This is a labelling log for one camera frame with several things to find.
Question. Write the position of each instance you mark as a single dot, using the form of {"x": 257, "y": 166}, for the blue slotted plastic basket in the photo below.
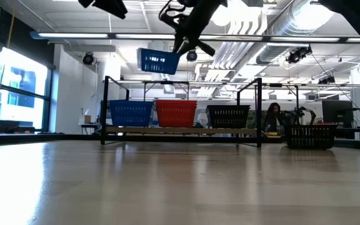
{"x": 130, "y": 114}
{"x": 158, "y": 62}

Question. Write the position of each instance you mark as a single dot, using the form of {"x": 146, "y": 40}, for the red slotted plastic basket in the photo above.
{"x": 175, "y": 118}
{"x": 175, "y": 102}

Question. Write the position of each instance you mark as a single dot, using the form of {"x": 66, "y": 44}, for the black slotted plastic basket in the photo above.
{"x": 227, "y": 117}
{"x": 310, "y": 137}

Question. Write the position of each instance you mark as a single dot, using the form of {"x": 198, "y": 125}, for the black background robot arm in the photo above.
{"x": 306, "y": 111}

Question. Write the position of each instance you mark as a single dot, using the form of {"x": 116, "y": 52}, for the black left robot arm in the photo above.
{"x": 111, "y": 7}

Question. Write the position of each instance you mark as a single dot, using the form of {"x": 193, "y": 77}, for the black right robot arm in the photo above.
{"x": 355, "y": 18}

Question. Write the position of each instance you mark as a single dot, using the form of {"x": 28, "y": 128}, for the black metal wooden shelf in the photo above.
{"x": 183, "y": 130}

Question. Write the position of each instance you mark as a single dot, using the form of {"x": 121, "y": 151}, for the white ceiling pipe bundle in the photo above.
{"x": 239, "y": 53}

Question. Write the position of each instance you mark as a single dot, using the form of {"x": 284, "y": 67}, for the black overhead light bar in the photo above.
{"x": 112, "y": 36}

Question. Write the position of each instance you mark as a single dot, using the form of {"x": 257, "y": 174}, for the person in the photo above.
{"x": 272, "y": 115}

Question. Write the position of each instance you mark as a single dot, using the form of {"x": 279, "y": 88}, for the small cardboard box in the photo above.
{"x": 87, "y": 119}

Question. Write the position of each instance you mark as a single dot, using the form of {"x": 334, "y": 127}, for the black computer monitor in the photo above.
{"x": 337, "y": 112}

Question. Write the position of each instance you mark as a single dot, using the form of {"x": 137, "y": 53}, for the large window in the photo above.
{"x": 20, "y": 103}

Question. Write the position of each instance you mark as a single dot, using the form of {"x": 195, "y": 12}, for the black case by window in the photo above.
{"x": 11, "y": 126}

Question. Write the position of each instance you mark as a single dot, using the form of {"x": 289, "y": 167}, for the black round ceiling camera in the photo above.
{"x": 191, "y": 56}
{"x": 88, "y": 58}

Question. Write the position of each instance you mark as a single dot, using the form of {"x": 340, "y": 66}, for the black ceiling camera cluster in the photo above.
{"x": 327, "y": 80}
{"x": 298, "y": 54}

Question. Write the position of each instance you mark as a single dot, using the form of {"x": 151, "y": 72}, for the black table edge rail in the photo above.
{"x": 42, "y": 137}

